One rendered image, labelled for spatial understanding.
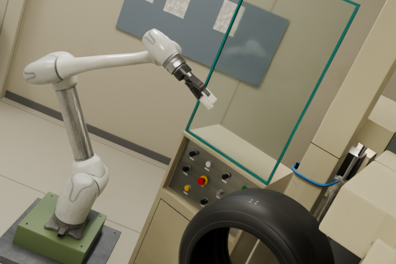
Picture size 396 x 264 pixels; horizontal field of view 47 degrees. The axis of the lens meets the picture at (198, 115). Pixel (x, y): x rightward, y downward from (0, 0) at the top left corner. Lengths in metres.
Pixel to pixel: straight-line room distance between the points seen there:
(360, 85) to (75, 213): 1.38
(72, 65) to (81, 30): 2.72
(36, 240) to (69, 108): 0.64
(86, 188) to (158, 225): 0.65
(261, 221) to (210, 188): 0.91
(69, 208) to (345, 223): 1.36
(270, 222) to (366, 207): 0.47
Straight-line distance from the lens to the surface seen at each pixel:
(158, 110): 4.73
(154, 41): 1.93
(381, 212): 1.23
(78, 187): 2.19
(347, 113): 1.84
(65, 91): 2.28
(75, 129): 2.31
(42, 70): 2.11
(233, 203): 1.68
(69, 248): 2.26
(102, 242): 2.50
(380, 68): 1.81
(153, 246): 2.76
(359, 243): 1.27
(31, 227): 2.30
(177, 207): 2.58
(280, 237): 1.60
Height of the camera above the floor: 2.18
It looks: 19 degrees down
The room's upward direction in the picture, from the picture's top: 23 degrees clockwise
